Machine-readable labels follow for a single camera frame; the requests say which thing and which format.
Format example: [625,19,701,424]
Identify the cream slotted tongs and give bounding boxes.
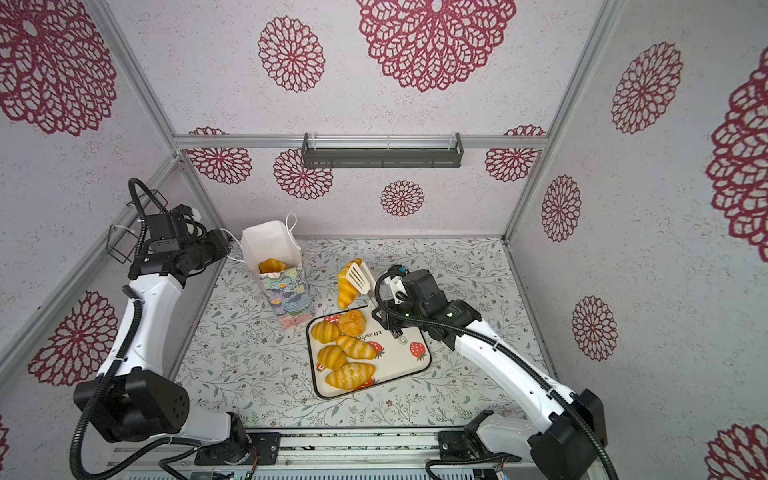
[345,261,379,306]

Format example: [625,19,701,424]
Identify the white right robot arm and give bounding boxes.
[370,265,618,479]

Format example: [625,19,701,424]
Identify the round yellow bun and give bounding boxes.
[317,345,348,371]
[310,320,341,344]

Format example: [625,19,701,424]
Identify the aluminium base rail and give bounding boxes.
[155,425,610,480]

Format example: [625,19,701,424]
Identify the large oval striped loaf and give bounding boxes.
[325,363,376,390]

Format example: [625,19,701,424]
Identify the long braided bread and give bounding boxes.
[258,258,289,274]

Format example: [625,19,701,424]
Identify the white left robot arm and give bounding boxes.
[68,178,253,479]

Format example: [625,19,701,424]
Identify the orange croissant bread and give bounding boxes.
[338,310,367,337]

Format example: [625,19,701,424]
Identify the floral paper bag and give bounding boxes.
[223,212,314,329]

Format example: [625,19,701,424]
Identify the white strawberry tray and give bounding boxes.
[306,305,432,400]

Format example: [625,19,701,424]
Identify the striped roll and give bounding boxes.
[336,335,377,360]

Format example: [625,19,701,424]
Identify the striped croissant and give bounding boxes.
[337,258,362,310]

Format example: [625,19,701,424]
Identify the black wire basket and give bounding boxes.
[105,189,181,264]

